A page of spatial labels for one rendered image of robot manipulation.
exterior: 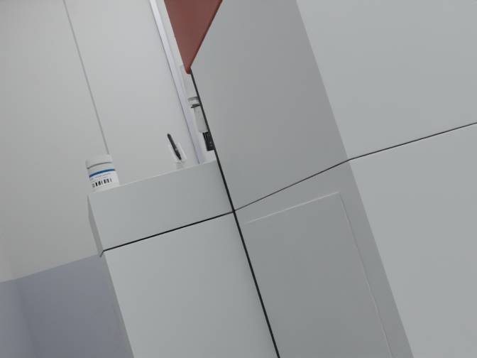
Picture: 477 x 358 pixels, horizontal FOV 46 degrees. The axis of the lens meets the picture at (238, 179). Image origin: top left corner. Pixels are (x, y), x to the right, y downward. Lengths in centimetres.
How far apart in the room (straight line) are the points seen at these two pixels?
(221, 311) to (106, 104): 308
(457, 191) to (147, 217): 81
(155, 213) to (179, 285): 19
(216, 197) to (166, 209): 14
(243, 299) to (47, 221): 297
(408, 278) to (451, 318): 9
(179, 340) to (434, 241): 78
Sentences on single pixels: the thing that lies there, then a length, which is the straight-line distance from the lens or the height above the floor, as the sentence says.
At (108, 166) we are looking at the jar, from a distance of 150.
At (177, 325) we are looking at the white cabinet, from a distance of 145.
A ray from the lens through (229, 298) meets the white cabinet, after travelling 148.
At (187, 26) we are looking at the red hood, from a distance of 148.
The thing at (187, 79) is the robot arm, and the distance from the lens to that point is 208.
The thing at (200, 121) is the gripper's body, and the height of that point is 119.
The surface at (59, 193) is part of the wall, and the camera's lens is 431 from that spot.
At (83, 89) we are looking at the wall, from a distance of 442.
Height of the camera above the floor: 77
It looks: 5 degrees up
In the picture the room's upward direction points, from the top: 17 degrees counter-clockwise
